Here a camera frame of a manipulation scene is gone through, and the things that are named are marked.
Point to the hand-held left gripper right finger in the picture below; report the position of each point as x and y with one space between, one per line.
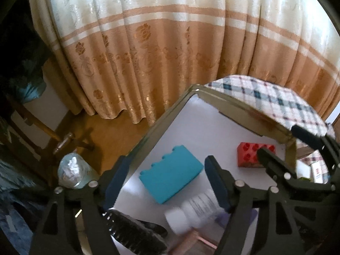
215 180

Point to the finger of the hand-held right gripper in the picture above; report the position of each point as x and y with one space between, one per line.
308 138
273 166

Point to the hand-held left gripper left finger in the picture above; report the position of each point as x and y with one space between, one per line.
119 175

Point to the red toy brick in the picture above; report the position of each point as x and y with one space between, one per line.
247 154

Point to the blue toy brick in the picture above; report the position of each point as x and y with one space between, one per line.
170 178

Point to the gold metal tin box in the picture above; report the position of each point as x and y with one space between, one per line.
252 117

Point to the purple block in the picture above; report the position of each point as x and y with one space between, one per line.
220 217

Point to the white card box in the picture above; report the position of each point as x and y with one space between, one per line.
320 174

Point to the white plastic bottle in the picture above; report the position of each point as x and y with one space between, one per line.
191 212

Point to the plaid tablecloth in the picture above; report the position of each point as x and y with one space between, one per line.
265 93

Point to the wooden chair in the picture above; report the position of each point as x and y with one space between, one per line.
45 130

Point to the blue denim cloth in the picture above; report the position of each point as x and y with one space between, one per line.
13 217

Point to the cream and tan floral curtain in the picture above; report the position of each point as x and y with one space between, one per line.
172 45

